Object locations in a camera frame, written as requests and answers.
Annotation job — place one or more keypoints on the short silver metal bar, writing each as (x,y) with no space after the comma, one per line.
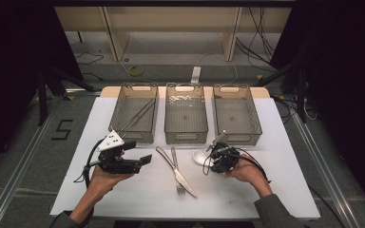
(82,91)

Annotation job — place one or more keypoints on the white table cover sheet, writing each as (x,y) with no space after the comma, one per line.
(225,205)

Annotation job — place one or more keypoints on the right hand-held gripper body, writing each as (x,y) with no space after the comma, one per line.
(225,160)

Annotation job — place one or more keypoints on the person's left hand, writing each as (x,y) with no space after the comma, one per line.
(99,182)

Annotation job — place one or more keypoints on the black curtain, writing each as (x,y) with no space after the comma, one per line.
(9,63)
(345,79)

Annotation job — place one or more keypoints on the translucent grey plastic basket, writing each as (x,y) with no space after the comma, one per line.
(133,110)
(237,120)
(186,118)

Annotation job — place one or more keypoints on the white power strip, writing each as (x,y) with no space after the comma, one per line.
(195,75)

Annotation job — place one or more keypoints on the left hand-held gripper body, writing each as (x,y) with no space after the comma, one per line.
(111,142)

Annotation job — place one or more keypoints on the yellow tape roll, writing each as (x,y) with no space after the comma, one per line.
(142,72)

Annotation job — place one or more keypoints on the metal floor rail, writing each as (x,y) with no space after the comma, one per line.
(28,152)
(328,179)

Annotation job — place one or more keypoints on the white ceramic spoon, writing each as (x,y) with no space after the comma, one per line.
(199,157)

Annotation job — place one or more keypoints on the black metal stand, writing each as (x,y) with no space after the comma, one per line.
(42,95)
(301,95)

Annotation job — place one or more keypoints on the metal table knife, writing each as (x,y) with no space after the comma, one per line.
(183,182)

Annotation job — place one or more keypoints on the metal fork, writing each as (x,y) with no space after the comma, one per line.
(173,155)

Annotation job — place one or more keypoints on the person's right hand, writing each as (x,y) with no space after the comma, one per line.
(248,171)

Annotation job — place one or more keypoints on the beige wooden shelf unit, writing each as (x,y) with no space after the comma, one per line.
(115,34)

